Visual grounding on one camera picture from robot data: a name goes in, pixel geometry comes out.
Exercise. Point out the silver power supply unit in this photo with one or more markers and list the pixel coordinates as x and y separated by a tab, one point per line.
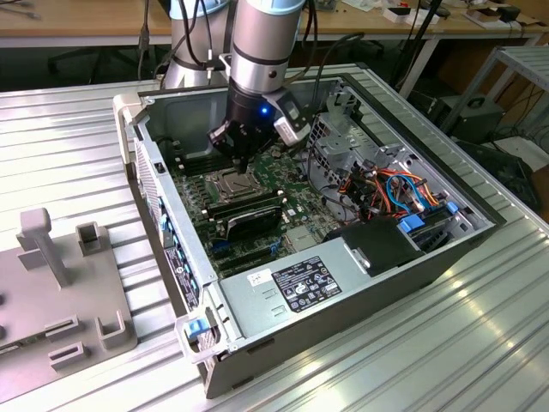
257	311

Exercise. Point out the grey metal frame table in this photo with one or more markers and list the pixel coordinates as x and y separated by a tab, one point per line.
532	64

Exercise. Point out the wooden desk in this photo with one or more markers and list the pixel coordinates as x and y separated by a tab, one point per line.
454	29

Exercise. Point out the blue card retainer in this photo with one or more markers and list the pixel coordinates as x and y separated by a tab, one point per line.
163	223

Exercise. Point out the CPU socket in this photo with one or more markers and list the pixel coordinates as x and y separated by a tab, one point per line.
219	198

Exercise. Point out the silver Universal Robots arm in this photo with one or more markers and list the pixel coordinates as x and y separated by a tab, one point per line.
261	47

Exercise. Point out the small blue clip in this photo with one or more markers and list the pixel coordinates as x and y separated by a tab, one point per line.
450	207

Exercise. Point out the green motherboard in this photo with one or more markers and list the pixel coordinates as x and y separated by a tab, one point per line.
302	201

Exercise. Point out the black mesh panel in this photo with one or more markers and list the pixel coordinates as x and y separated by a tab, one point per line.
510	171

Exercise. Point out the blue disk carrier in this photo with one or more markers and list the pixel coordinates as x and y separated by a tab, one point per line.
411	224

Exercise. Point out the grey parts rack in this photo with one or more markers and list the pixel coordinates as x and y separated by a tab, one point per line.
86	296

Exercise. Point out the black graphics card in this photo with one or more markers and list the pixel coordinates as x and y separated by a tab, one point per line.
253	224

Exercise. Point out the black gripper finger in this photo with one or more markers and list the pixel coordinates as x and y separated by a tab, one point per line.
257	153
221	137

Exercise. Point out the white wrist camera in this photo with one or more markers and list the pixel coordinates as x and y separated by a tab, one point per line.
291	131

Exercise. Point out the white cardboard box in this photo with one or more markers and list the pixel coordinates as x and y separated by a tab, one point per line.
396	16

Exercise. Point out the black power adapter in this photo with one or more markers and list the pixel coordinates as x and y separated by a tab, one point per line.
510	13

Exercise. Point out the grey open PC case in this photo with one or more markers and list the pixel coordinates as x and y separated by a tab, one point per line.
343	339

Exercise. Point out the brown cardboard box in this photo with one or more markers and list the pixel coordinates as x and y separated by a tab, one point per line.
480	17

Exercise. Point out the silver drive cage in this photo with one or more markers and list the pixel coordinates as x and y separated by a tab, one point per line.
339	143

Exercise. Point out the silver CPU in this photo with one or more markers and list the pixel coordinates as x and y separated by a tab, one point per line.
238	183

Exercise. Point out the blue case latch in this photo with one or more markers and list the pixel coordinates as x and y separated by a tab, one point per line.
194	328

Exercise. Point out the silver chipset heatsink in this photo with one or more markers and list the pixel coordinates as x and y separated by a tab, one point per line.
300	238

